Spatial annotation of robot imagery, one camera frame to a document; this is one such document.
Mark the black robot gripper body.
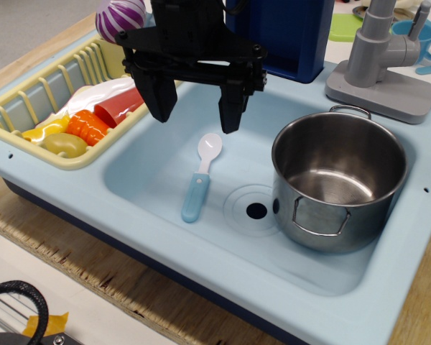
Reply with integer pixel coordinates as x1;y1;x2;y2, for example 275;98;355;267
115;1;267;94

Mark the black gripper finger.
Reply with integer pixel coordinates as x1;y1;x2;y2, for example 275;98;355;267
131;68;177;123
218;83;249;134

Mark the stainless steel pot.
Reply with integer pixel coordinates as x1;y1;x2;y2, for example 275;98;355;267
272;105;408;253

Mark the red plastic cup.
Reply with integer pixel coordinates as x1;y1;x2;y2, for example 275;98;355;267
93;88;144;128

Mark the orange toy carrot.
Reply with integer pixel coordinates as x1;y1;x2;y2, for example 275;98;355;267
66;110;110;147

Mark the purple white striped toy ball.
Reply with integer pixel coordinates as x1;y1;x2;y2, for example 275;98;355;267
95;0;147;44

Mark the dark blue plastic box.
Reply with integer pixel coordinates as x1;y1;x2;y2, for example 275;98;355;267
226;0;335;83

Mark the yellow toy pepper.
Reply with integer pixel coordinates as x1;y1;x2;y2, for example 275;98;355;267
22;115;70;144

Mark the olive toy potato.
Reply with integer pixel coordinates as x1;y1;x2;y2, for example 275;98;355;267
43;133;88;158

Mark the light blue toy sink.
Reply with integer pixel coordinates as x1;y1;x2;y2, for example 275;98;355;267
0;63;431;344

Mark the grey toy faucet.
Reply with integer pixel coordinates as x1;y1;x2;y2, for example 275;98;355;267
325;1;431;124

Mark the pale yellow dish rack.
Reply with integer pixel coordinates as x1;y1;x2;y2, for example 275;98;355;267
0;33;150;170

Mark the light blue plastic cup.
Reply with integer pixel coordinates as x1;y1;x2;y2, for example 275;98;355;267
391;19;431;63

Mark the yellow masking tape piece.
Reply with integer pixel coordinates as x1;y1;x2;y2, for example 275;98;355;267
21;311;70;338

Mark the white spoon with blue handle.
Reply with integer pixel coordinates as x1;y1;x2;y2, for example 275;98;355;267
181;133;223;223

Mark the black braided cable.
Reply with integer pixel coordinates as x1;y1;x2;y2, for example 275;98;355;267
0;280;50;345

